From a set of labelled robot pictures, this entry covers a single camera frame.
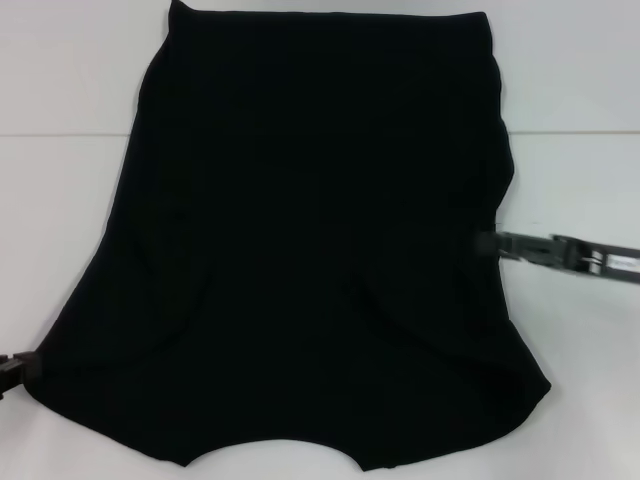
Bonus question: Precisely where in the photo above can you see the black shirt with white print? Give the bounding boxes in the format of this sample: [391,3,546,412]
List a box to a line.
[29,0,554,471]

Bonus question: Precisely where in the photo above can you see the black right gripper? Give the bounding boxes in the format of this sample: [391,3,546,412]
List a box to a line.
[474,229,640,287]

